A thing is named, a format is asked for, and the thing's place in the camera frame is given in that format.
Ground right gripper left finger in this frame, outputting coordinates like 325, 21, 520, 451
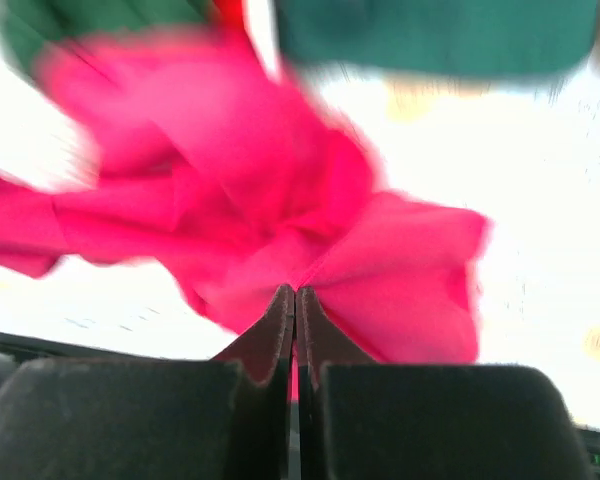
0, 286, 295, 479

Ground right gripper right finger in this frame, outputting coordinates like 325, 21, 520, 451
295, 288, 593, 480

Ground teal shorts on hanger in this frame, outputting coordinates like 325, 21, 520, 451
276, 0, 599, 79

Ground dark green garment in basket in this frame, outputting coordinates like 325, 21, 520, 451
0, 0, 215, 76

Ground magenta t shirt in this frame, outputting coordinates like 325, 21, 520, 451
0, 32, 488, 363

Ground red garment in basket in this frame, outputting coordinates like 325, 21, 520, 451
213, 0, 245, 31

